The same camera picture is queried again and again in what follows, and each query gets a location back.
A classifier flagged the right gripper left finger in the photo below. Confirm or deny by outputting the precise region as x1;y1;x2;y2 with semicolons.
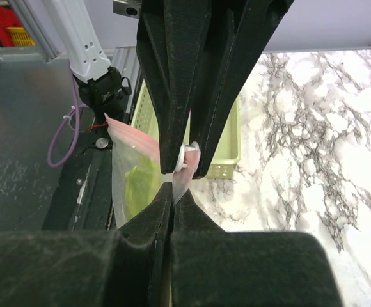
0;183;172;306

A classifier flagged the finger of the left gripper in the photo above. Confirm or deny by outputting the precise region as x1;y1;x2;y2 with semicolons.
137;1;230;175
190;0;293;178

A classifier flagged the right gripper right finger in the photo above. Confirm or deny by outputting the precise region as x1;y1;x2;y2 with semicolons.
171;193;342;306

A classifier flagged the clear zip top bag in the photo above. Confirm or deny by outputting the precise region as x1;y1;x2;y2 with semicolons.
106;116;200;228

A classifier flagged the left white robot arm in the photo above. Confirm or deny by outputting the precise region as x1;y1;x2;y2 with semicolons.
44;1;292;178

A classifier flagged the green fake celery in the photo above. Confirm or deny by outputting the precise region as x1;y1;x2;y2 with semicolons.
124;156;161;220

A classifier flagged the green plastic basket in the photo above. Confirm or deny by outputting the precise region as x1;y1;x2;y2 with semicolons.
131;81;241;179

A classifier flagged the yellow plastic crate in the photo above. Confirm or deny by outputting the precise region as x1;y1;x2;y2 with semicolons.
7;27;36;47

